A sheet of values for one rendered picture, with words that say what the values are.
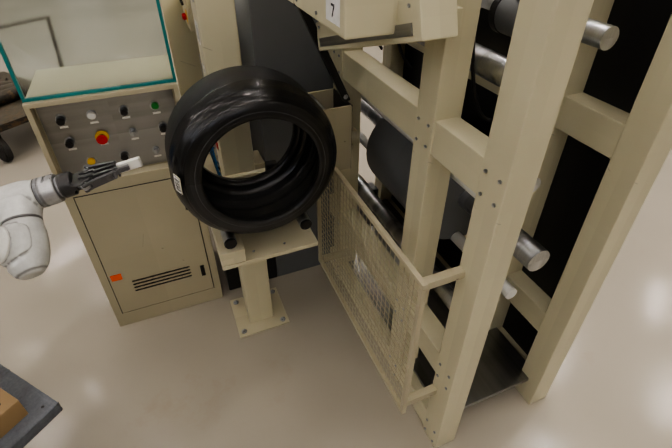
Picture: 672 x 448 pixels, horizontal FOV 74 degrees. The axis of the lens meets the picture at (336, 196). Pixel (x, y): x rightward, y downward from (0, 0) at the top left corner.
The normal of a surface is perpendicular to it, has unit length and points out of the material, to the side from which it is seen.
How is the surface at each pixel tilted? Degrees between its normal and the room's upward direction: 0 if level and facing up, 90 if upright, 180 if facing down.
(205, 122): 54
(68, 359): 0
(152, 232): 90
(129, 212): 90
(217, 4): 90
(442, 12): 72
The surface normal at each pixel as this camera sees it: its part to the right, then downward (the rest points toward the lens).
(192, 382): 0.00, -0.81
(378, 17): 0.38, 0.54
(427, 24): 0.36, 0.26
